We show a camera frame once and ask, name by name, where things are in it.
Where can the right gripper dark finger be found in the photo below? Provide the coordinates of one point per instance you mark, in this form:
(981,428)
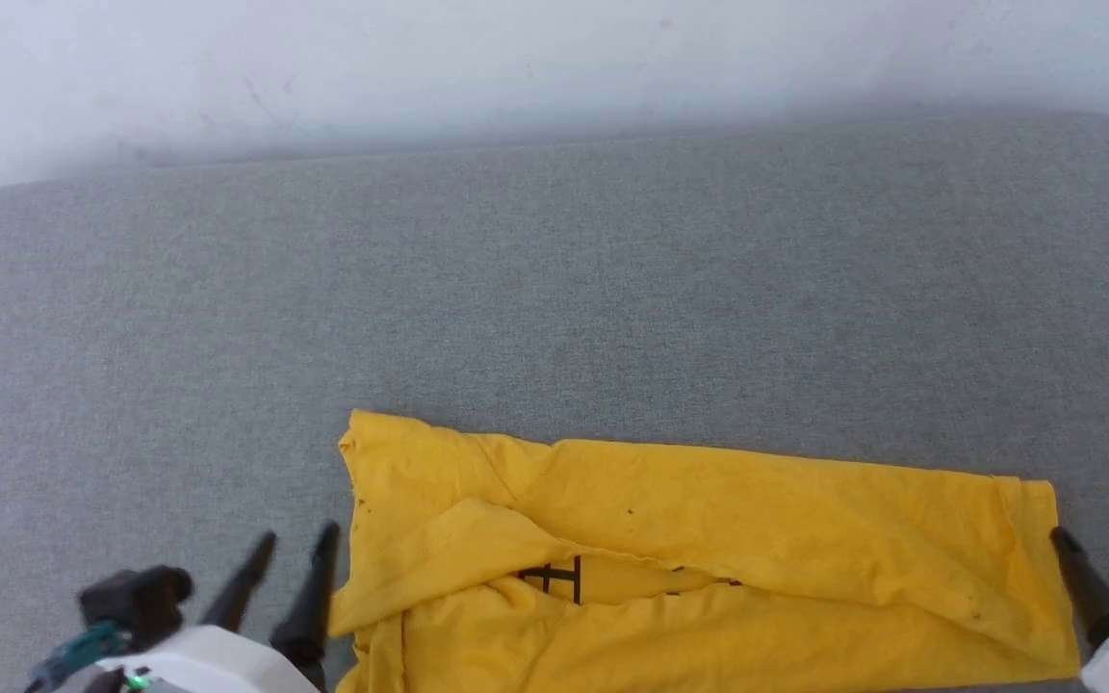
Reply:
(1098,606)

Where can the grey fabric sofa seat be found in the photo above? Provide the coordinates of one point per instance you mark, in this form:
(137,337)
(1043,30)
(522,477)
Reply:
(516,289)

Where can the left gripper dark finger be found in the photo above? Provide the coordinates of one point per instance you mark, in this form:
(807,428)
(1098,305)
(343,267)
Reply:
(245,587)
(309,616)

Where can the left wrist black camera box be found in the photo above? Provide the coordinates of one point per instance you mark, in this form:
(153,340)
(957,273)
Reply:
(136,602)

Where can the yellow printed t-shirt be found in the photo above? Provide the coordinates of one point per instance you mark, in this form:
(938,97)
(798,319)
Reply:
(757,520)

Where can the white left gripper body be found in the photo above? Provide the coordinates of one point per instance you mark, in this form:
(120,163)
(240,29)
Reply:
(208,664)

